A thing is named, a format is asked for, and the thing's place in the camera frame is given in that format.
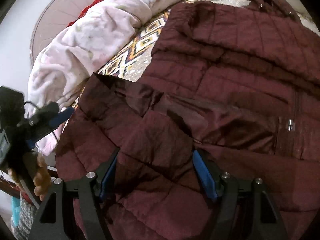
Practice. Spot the pink floral blanket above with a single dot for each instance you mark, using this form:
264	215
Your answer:
61	68

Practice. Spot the geometric patterned bed sheet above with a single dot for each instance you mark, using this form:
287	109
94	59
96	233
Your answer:
122	59

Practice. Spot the person's left hand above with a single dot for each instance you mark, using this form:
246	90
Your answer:
41	180

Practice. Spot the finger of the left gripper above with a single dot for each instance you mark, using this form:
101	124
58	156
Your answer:
50	124

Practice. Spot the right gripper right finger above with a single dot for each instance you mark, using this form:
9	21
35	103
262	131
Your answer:
242	209

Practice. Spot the beige dotted quilt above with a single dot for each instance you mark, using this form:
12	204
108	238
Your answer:
149	34

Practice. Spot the round beige headboard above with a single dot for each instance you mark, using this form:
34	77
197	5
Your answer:
55	17

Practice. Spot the maroon quilted puffer coat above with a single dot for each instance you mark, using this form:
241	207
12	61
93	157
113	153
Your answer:
241	84

